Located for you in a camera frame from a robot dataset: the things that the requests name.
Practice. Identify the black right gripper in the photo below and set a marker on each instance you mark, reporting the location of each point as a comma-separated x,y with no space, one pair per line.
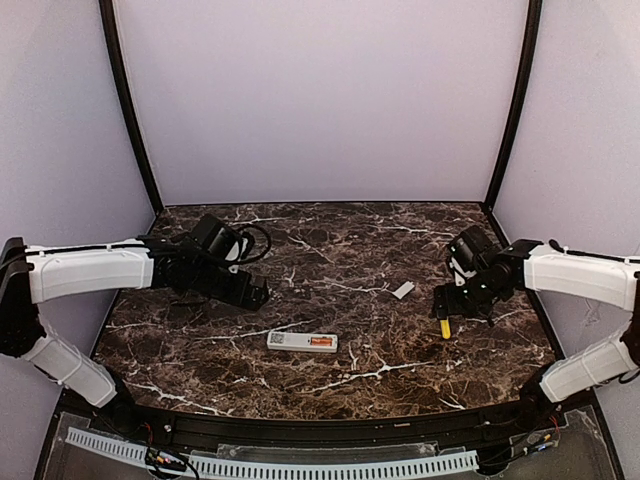
447,301

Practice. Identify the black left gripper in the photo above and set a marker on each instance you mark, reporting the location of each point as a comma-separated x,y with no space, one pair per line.
252,292

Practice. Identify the yellow handled screwdriver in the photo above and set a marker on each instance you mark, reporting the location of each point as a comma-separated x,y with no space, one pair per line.
445,328

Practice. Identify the white battery cover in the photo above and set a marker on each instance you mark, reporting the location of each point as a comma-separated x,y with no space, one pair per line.
403,290

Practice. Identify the white remote control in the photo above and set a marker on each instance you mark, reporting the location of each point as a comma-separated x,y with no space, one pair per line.
297,342

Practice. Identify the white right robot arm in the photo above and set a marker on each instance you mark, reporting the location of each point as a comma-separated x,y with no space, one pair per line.
485,273

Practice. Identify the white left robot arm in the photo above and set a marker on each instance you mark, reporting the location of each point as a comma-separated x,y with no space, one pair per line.
207,260

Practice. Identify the orange battery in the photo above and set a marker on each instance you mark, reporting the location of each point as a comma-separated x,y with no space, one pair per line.
324,341

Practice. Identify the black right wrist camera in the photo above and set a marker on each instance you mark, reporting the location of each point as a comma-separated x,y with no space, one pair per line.
462,267

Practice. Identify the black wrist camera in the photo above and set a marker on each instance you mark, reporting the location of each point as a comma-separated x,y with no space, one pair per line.
462,267
239,254

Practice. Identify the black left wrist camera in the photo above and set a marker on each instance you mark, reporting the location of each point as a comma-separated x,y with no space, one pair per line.
239,254

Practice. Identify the black front table rail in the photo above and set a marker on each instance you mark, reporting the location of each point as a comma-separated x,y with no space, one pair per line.
483,428

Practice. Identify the white slotted cable duct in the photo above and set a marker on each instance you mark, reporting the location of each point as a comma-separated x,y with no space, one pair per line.
408,461

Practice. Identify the black right frame post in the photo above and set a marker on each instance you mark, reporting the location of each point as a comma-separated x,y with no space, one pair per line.
525,65

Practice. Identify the black frame post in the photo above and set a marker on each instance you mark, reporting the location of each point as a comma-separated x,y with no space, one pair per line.
120,78
525,65

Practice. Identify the black left frame post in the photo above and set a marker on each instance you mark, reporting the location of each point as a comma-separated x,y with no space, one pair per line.
120,78

